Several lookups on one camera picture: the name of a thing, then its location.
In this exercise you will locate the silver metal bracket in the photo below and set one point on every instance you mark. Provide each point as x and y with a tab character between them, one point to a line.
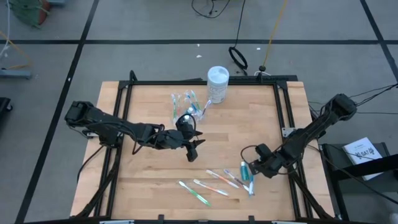
287	132

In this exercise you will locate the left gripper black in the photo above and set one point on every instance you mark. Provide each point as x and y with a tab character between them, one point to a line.
171	140

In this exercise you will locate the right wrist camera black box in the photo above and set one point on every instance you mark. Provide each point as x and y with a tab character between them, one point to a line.
263	150

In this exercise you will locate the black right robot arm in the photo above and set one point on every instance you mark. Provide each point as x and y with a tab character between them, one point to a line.
317	127

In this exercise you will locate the orange toothbrush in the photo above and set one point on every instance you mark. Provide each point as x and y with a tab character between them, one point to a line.
211	188

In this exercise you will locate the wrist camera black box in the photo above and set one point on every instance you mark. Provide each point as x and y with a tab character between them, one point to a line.
191	154
263	150

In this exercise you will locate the grey metal floor base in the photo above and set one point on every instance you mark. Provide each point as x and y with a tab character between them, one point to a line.
15	74

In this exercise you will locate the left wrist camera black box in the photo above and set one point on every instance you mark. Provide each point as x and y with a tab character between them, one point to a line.
191	154

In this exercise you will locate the red-orange toothbrush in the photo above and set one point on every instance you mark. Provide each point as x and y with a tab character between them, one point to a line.
224	180

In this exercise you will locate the black side cart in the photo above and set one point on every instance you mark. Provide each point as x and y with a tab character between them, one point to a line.
345	174

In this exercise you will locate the purple toothbrush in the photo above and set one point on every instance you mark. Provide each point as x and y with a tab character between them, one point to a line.
236	180
206	107

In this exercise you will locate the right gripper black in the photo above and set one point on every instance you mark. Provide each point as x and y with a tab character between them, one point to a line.
269	165

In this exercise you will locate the green toothbrush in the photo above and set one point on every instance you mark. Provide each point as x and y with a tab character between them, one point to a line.
196	99
199	196
174	109

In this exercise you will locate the white printed booklet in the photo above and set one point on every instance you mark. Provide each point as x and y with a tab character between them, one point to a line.
362	155

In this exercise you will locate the green and red net bag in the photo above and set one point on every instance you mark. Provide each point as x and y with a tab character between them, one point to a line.
29	12

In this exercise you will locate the clear acrylic organizer holder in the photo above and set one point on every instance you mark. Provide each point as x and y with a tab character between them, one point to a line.
183	109

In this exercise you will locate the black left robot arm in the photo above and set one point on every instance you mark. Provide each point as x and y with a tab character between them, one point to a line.
109	127

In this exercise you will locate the white wipes canister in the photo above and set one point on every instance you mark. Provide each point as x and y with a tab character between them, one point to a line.
217	87

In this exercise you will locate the blue toothbrush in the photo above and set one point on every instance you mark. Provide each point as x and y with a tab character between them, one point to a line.
251	186
191	102

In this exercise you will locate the black aluminium table frame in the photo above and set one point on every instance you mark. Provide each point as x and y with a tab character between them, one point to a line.
155	82

